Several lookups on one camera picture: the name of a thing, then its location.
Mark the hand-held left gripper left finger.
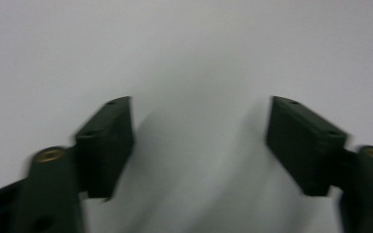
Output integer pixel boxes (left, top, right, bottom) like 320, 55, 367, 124
74, 95, 136, 200

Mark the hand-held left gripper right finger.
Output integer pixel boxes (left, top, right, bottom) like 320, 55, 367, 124
265, 95, 350, 198

